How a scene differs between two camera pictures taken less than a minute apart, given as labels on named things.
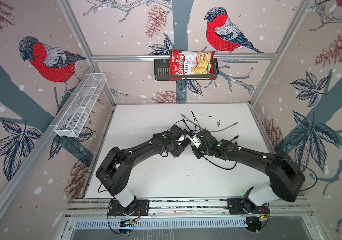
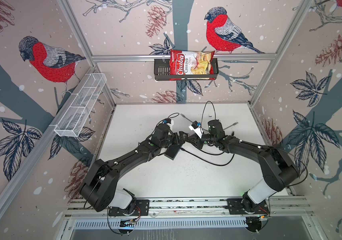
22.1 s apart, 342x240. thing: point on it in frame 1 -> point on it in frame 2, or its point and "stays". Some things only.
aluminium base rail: (279, 207) stays
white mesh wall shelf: (71, 124) stays
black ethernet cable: (217, 165) -> (206, 162)
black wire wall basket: (162, 71) stays
